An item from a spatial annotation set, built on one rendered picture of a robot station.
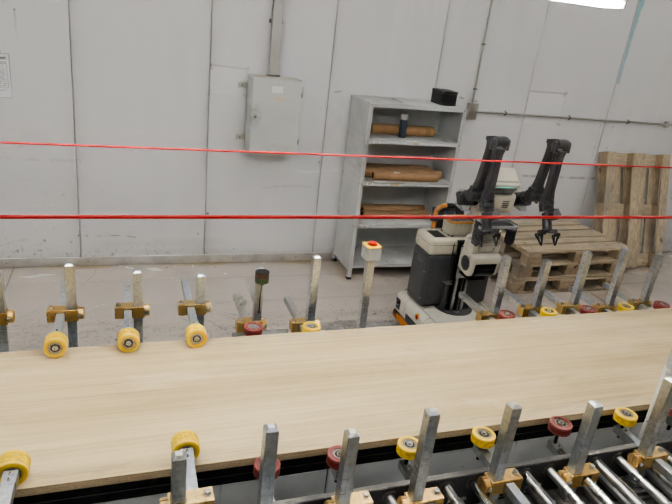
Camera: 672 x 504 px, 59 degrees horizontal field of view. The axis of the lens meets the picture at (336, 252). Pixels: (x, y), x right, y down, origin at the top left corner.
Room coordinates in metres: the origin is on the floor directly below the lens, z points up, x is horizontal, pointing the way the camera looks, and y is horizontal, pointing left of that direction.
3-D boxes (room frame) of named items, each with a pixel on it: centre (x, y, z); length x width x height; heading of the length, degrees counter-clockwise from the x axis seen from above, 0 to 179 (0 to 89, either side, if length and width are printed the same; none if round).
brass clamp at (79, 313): (2.07, 1.04, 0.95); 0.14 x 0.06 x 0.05; 111
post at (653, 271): (3.15, -1.78, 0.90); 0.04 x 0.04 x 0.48; 21
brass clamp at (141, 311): (2.16, 0.80, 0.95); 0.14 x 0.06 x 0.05; 111
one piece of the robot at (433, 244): (4.05, -0.86, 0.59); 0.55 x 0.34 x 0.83; 111
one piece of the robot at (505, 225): (3.70, -1.00, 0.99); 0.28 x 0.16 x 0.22; 111
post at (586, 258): (2.97, -1.32, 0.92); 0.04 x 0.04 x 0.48; 21
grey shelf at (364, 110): (5.22, -0.46, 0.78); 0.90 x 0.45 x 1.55; 111
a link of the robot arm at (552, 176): (3.61, -1.26, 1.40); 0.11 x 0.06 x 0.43; 110
